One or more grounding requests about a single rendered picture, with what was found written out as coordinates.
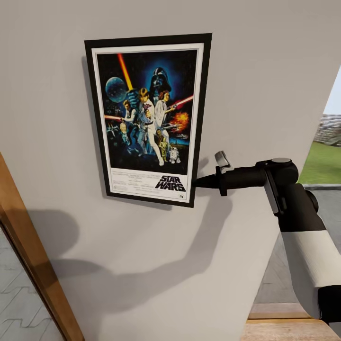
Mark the fixed window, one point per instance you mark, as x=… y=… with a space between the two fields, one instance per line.
x=275 y=301

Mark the door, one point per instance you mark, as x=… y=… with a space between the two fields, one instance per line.
x=33 y=306

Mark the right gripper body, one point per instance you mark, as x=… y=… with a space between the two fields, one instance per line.
x=237 y=178

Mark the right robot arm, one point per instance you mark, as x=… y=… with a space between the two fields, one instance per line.
x=314 y=261

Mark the poster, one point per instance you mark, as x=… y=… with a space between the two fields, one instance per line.
x=149 y=98

